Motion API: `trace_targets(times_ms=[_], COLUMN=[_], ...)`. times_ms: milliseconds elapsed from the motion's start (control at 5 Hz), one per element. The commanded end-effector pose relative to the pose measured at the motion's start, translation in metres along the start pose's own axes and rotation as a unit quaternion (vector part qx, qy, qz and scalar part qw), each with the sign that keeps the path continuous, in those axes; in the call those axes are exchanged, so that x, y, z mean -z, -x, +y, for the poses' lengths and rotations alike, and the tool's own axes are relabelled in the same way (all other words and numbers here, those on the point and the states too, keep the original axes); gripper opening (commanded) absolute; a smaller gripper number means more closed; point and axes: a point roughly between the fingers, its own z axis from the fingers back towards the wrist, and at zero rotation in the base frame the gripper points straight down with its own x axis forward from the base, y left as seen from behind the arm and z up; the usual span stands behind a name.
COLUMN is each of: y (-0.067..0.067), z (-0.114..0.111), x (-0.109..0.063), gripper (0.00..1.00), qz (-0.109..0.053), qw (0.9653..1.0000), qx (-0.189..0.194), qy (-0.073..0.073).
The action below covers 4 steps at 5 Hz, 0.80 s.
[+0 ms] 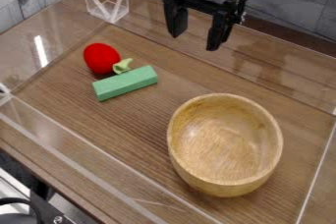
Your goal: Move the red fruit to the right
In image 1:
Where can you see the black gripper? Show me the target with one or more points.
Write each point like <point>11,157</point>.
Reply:
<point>176,17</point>

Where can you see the red felt strawberry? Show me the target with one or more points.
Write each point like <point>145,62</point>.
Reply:
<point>104,60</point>

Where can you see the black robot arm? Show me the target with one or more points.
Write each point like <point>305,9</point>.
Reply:
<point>227,14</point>

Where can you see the green rectangular block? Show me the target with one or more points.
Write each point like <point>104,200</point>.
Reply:
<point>127,82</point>

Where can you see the wooden bowl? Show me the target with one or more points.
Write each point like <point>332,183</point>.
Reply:
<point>225,144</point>

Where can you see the clear acrylic enclosure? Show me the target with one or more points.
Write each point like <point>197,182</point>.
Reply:
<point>100,150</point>

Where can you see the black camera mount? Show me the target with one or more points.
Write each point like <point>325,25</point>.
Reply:
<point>25,208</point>

